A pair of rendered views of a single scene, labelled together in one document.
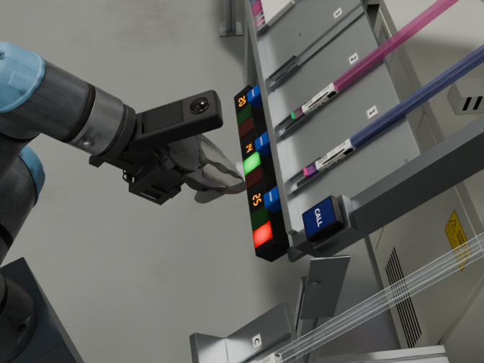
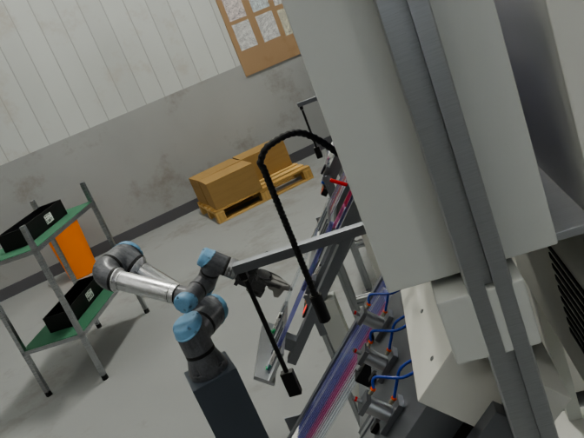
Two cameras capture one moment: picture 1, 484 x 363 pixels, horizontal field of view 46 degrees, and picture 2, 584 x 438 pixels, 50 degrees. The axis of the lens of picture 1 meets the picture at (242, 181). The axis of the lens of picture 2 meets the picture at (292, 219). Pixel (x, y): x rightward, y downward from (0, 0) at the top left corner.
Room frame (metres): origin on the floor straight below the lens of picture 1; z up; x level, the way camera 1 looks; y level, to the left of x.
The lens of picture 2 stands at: (-1.54, -0.78, 1.66)
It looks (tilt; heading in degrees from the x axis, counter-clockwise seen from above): 17 degrees down; 18
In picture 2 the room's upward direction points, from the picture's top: 22 degrees counter-clockwise
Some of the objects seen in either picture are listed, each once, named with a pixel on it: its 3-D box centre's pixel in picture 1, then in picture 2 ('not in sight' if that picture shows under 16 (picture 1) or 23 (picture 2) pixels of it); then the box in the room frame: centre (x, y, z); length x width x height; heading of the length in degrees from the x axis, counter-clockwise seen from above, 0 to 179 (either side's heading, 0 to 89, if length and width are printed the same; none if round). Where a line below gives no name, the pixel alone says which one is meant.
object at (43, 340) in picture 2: not in sight; (66, 283); (1.90, 2.03, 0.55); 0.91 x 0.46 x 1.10; 6
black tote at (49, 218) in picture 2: not in sight; (34, 224); (1.90, 2.03, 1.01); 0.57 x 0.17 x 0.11; 6
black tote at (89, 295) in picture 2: not in sight; (76, 301); (1.90, 2.03, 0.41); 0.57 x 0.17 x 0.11; 6
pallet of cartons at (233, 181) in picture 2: not in sight; (248, 178); (4.67, 1.55, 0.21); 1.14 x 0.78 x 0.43; 123
